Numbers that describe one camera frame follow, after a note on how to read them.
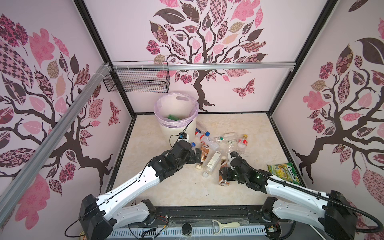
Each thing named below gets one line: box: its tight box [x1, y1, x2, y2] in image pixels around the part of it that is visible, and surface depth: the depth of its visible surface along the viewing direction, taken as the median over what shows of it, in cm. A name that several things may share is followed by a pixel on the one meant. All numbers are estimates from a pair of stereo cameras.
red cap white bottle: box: [194, 131, 220, 150], surface depth 100 cm
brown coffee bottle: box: [196, 144, 210, 170], surface depth 94 cm
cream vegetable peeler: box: [211, 220, 241, 235], surface depth 72 cm
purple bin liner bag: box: [153, 92, 200, 128], surface depth 93 cm
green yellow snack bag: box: [267, 162, 302, 186], surface depth 88 cm
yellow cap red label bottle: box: [237, 134, 248, 155], surface depth 100 cm
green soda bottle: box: [167, 114, 181, 121], surface depth 102 cm
